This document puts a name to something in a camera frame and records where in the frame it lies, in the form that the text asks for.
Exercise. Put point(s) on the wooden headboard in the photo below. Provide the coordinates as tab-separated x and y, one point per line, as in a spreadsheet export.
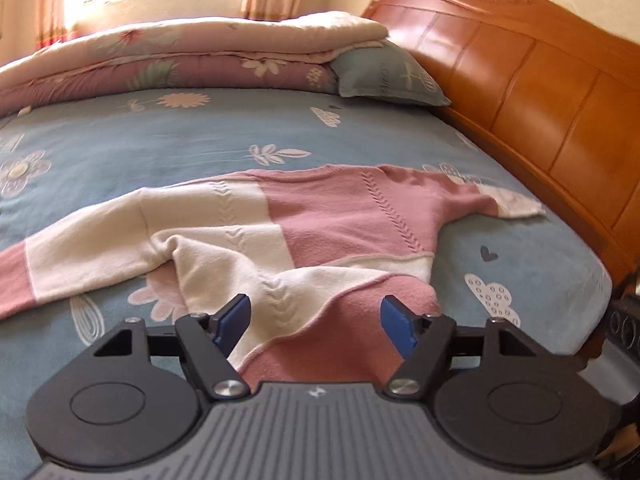
525	85

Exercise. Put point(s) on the green printed pillow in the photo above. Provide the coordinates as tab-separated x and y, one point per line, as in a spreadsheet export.
385	75

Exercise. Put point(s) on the pink and white sweater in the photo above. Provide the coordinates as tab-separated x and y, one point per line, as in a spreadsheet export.
325	220

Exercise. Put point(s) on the pink floral quilt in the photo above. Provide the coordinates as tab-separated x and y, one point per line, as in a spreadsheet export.
175	70

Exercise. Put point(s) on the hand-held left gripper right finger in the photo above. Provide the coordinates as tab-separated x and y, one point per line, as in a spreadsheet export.
397	325

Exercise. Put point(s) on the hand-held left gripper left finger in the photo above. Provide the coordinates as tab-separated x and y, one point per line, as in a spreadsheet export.
232	322

